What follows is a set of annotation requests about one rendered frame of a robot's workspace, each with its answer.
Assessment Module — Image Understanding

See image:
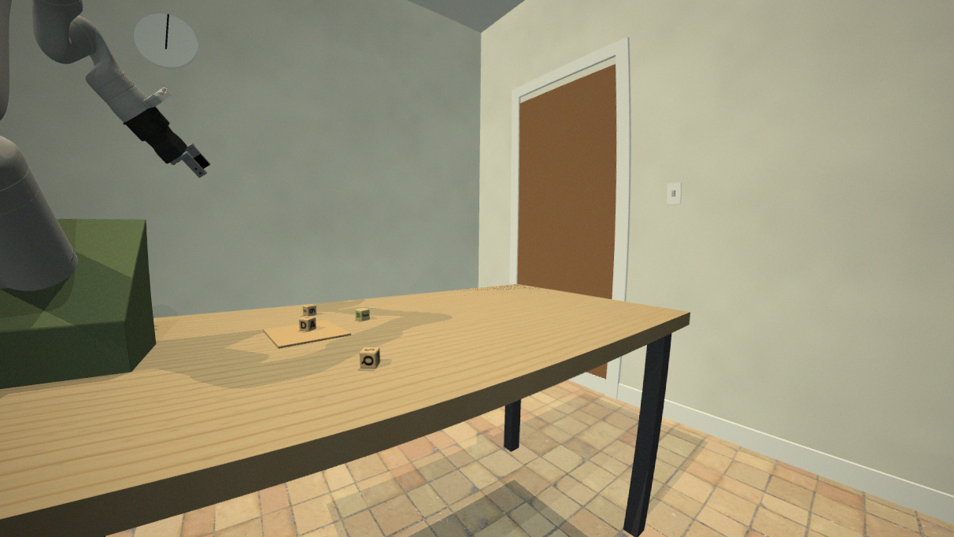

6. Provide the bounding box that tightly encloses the tan flat mat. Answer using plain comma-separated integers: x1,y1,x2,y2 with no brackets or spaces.
264,320,351,348

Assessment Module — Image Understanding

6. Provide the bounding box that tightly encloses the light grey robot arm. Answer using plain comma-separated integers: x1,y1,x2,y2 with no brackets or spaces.
0,0,134,291

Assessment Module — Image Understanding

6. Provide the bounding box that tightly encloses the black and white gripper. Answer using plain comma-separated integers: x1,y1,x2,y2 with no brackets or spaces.
106,86,210,178

